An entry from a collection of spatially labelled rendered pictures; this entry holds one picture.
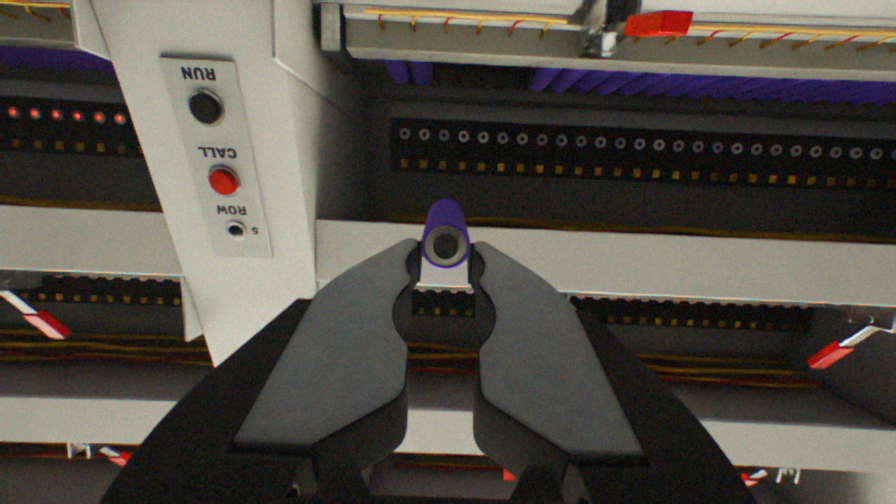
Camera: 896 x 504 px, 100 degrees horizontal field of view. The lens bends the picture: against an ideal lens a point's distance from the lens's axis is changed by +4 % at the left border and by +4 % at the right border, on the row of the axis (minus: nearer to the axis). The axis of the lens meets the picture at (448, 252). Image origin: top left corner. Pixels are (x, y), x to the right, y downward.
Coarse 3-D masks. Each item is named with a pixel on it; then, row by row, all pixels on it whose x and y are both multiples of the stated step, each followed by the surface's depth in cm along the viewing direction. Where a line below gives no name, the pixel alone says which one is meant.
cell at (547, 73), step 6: (534, 72) 30; (540, 72) 29; (546, 72) 28; (552, 72) 28; (558, 72) 28; (528, 78) 33; (534, 78) 31; (540, 78) 30; (546, 78) 30; (552, 78) 30; (528, 84) 33; (534, 84) 32; (540, 84) 31; (546, 84) 31; (534, 90) 33; (540, 90) 33
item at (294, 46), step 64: (320, 0) 23; (384, 0) 22; (448, 0) 22; (512, 0) 22; (576, 0) 21; (704, 0) 21; (768, 0) 21; (832, 0) 21; (320, 64) 25; (640, 128) 38; (704, 128) 38; (768, 128) 38; (832, 128) 38
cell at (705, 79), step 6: (696, 78) 29; (702, 78) 29; (708, 78) 28; (714, 78) 28; (720, 78) 28; (684, 84) 31; (690, 84) 30; (696, 84) 30; (702, 84) 29; (666, 90) 33; (672, 90) 32; (678, 90) 32; (684, 90) 31; (690, 90) 31; (672, 96) 33
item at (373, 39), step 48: (384, 48) 24; (432, 48) 24; (480, 48) 24; (528, 48) 24; (576, 48) 24; (624, 48) 24; (672, 48) 24; (720, 48) 24; (768, 48) 24; (816, 48) 24; (864, 48) 24
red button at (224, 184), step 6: (210, 174) 23; (216, 174) 23; (222, 174) 23; (228, 174) 23; (210, 180) 23; (216, 180) 23; (222, 180) 23; (228, 180) 23; (234, 180) 23; (216, 186) 23; (222, 186) 23; (228, 186) 23; (234, 186) 23; (222, 192) 23; (228, 192) 23
